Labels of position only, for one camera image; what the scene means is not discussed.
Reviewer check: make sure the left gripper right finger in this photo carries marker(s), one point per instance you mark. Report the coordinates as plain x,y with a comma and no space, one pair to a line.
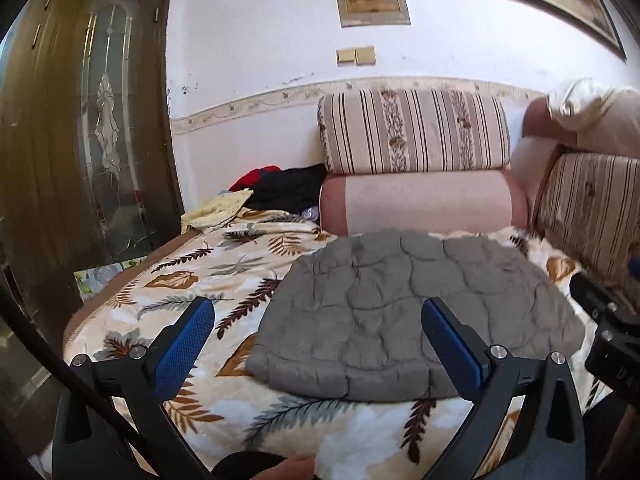
548,439

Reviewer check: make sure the person's left hand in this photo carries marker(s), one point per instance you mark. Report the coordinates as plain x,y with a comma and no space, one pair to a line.
275,467

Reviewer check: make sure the brown wooden wardrobe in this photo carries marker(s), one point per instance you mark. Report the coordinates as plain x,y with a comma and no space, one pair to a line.
87,172

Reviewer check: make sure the pink corner pillow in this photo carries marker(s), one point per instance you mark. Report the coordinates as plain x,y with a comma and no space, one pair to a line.
531,163

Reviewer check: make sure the striped floral side cushion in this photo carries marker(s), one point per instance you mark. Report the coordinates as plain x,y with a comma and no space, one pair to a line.
590,210

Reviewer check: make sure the striped floral back cushion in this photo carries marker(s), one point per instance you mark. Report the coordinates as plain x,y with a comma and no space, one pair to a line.
391,131

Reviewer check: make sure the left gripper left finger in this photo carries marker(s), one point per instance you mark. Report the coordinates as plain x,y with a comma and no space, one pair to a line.
111,422

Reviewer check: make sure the leaf pattern fleece blanket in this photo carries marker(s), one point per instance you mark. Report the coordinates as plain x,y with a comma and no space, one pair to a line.
221,408

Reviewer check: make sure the black and red clothes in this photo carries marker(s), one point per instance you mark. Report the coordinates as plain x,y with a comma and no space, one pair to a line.
292,190

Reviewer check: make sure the cream cloth on bolster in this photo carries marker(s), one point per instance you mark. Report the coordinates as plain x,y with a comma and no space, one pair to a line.
604,119

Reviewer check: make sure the pink quilted bolster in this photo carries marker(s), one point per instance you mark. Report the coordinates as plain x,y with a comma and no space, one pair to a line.
478,201

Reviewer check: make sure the gold wall plaque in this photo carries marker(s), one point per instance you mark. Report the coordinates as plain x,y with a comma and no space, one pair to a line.
355,13

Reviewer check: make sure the yellow cloth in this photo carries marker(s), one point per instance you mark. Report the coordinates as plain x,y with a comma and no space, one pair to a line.
217,212

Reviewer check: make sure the grey puffer jacket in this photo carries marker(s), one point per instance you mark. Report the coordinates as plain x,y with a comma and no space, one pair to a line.
345,322

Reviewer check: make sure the brown upper bolster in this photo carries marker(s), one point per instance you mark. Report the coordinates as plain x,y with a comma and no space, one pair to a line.
537,122

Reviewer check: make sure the gold wall switches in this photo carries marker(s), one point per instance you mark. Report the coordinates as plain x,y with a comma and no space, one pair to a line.
361,56

